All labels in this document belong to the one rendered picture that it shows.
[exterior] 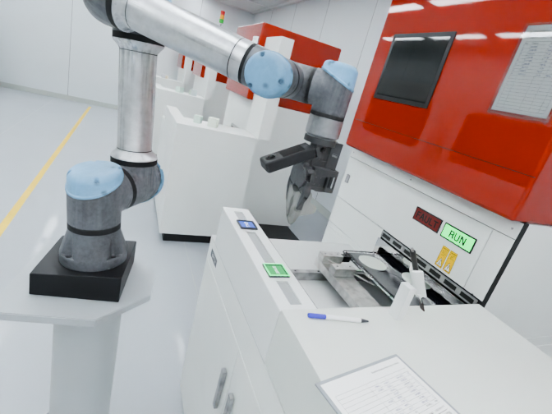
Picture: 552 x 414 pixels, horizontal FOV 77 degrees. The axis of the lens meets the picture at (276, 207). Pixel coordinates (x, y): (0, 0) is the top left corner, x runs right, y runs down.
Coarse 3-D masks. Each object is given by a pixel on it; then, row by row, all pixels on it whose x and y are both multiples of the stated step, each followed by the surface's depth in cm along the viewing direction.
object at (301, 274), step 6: (294, 270) 112; (300, 270) 113; (306, 270) 114; (312, 270) 115; (318, 270) 116; (300, 276) 113; (306, 276) 114; (312, 276) 115; (318, 276) 115; (354, 276) 122; (360, 276) 123
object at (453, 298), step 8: (384, 240) 134; (376, 248) 136; (384, 248) 132; (392, 248) 128; (400, 256) 124; (408, 264) 120; (424, 272) 114; (432, 280) 111; (440, 288) 108; (448, 296) 105; (456, 296) 104; (456, 304) 102; (464, 304) 100
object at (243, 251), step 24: (240, 216) 115; (216, 240) 121; (240, 240) 98; (264, 240) 102; (240, 264) 96; (240, 288) 94; (264, 288) 80; (288, 288) 81; (264, 312) 78; (264, 336) 77; (264, 360) 76
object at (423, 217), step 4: (416, 212) 120; (420, 212) 119; (424, 212) 118; (416, 216) 120; (420, 216) 119; (424, 216) 117; (428, 216) 116; (432, 216) 114; (420, 220) 119; (424, 220) 117; (428, 220) 116; (432, 220) 114; (436, 220) 113; (428, 224) 116; (432, 224) 114; (436, 224) 113; (432, 228) 114; (436, 228) 112
